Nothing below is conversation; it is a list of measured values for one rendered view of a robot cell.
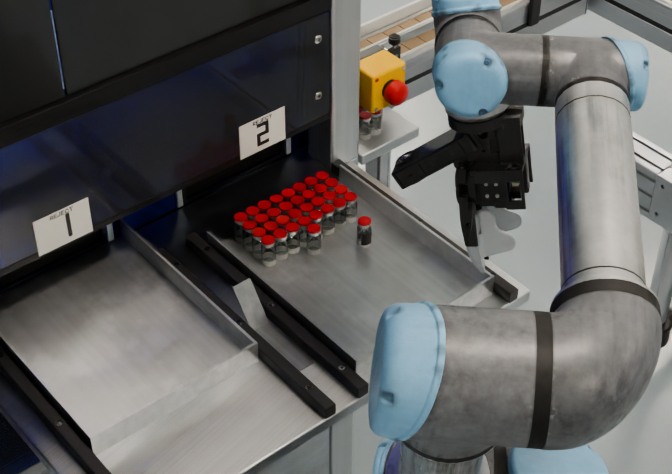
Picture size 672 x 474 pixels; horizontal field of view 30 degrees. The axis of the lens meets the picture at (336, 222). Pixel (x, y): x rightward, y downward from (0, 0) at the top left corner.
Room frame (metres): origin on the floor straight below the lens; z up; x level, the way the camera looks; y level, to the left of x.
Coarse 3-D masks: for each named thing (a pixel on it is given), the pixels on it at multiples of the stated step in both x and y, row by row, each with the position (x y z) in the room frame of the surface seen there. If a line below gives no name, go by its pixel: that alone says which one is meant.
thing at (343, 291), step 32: (352, 224) 1.47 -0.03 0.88; (384, 224) 1.47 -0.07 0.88; (416, 224) 1.44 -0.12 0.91; (224, 256) 1.38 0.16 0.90; (288, 256) 1.40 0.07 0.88; (320, 256) 1.40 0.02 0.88; (352, 256) 1.40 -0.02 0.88; (384, 256) 1.40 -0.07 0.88; (416, 256) 1.40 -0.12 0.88; (448, 256) 1.38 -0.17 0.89; (288, 288) 1.33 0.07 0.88; (320, 288) 1.33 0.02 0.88; (352, 288) 1.33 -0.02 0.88; (384, 288) 1.33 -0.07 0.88; (416, 288) 1.33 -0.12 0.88; (448, 288) 1.33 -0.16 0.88; (480, 288) 1.30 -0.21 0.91; (320, 320) 1.26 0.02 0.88; (352, 320) 1.26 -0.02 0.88; (352, 352) 1.20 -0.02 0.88
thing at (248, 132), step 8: (272, 112) 1.53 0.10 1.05; (280, 112) 1.54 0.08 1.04; (256, 120) 1.51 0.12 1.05; (264, 120) 1.52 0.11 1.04; (272, 120) 1.53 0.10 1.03; (280, 120) 1.54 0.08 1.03; (240, 128) 1.49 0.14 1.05; (248, 128) 1.50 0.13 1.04; (256, 128) 1.51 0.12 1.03; (264, 128) 1.52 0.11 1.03; (272, 128) 1.53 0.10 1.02; (280, 128) 1.54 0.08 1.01; (240, 136) 1.49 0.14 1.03; (248, 136) 1.50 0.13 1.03; (256, 136) 1.51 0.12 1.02; (264, 136) 1.52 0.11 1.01; (272, 136) 1.53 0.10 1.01; (280, 136) 1.54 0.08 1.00; (240, 144) 1.49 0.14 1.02; (248, 144) 1.50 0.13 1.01; (256, 144) 1.51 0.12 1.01; (264, 144) 1.52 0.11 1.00; (272, 144) 1.53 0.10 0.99; (240, 152) 1.49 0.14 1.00; (248, 152) 1.50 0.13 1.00; (256, 152) 1.51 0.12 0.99
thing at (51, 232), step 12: (72, 204) 1.31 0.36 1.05; (84, 204) 1.32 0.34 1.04; (48, 216) 1.29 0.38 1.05; (60, 216) 1.30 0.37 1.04; (72, 216) 1.31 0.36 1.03; (84, 216) 1.32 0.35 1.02; (36, 228) 1.27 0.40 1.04; (48, 228) 1.29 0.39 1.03; (60, 228) 1.30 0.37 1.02; (72, 228) 1.31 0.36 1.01; (84, 228) 1.32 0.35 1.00; (36, 240) 1.27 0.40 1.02; (48, 240) 1.28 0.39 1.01; (60, 240) 1.29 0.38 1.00; (72, 240) 1.31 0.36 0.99
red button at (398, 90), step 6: (390, 84) 1.66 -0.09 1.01; (396, 84) 1.66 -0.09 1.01; (402, 84) 1.66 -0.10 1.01; (390, 90) 1.65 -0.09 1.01; (396, 90) 1.65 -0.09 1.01; (402, 90) 1.65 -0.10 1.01; (408, 90) 1.67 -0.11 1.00; (384, 96) 1.65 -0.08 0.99; (390, 96) 1.65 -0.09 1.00; (396, 96) 1.65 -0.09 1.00; (402, 96) 1.65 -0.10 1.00; (390, 102) 1.65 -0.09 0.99; (396, 102) 1.65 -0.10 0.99; (402, 102) 1.66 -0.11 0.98
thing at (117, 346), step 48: (144, 240) 1.39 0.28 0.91; (48, 288) 1.32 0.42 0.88; (96, 288) 1.32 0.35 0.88; (144, 288) 1.33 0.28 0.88; (192, 288) 1.30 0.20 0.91; (0, 336) 1.20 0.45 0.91; (48, 336) 1.23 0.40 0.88; (96, 336) 1.23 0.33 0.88; (144, 336) 1.23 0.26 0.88; (192, 336) 1.23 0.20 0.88; (240, 336) 1.21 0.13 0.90; (48, 384) 1.14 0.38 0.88; (96, 384) 1.14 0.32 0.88; (144, 384) 1.14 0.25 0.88; (192, 384) 1.12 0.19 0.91; (96, 432) 1.03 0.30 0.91
